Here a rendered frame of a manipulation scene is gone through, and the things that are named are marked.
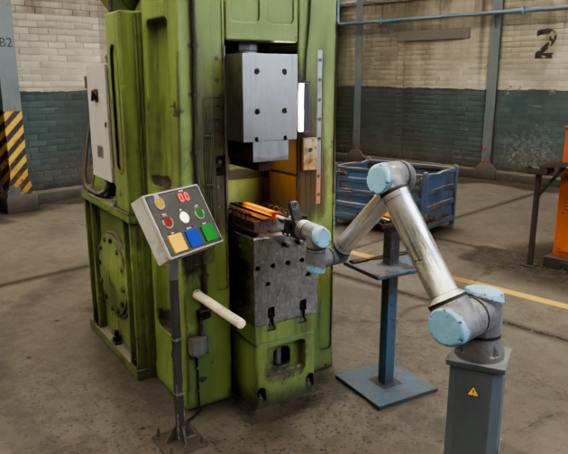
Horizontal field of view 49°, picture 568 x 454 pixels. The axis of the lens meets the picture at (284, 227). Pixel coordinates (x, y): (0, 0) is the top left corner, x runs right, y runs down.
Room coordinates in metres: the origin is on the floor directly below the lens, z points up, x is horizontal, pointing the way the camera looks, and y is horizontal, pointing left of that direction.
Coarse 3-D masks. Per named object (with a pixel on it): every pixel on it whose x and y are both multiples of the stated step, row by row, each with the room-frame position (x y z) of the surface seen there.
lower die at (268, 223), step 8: (232, 208) 3.16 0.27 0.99; (240, 208) 3.16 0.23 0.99; (248, 208) 3.12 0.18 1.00; (240, 216) 3.01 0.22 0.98; (248, 216) 3.01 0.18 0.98; (256, 216) 2.97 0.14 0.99; (264, 216) 2.97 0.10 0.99; (248, 224) 2.93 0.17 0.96; (256, 224) 2.89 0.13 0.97; (264, 224) 2.92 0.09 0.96; (272, 224) 2.94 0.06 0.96; (264, 232) 2.92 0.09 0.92
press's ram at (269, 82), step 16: (240, 64) 2.87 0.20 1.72; (256, 64) 2.90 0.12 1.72; (272, 64) 2.94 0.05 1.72; (288, 64) 2.99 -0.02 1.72; (240, 80) 2.87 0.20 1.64; (256, 80) 2.89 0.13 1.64; (272, 80) 2.94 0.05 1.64; (288, 80) 2.99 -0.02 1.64; (240, 96) 2.87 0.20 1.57; (256, 96) 2.89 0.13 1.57; (272, 96) 2.94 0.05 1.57; (288, 96) 2.99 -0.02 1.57; (240, 112) 2.88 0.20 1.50; (256, 112) 2.90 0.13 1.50; (272, 112) 2.94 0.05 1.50; (288, 112) 2.99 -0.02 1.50; (240, 128) 2.88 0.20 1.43; (256, 128) 2.89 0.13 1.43; (272, 128) 2.94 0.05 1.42; (288, 128) 2.99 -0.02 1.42
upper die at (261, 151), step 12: (228, 144) 3.09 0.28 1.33; (240, 144) 2.98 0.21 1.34; (252, 144) 2.88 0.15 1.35; (264, 144) 2.92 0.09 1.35; (276, 144) 2.95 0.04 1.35; (288, 144) 2.99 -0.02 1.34; (228, 156) 3.09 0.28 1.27; (240, 156) 2.99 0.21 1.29; (252, 156) 2.88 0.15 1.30; (264, 156) 2.92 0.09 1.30; (276, 156) 2.95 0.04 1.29; (288, 156) 2.99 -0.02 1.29
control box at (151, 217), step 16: (160, 192) 2.50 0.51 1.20; (176, 192) 2.57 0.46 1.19; (192, 192) 2.64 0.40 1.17; (144, 208) 2.40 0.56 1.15; (160, 208) 2.44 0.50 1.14; (176, 208) 2.51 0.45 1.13; (192, 208) 2.59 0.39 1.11; (144, 224) 2.41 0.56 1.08; (160, 224) 2.40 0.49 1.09; (176, 224) 2.46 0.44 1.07; (192, 224) 2.53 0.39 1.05; (160, 240) 2.36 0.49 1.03; (160, 256) 2.36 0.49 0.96; (176, 256) 2.36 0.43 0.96
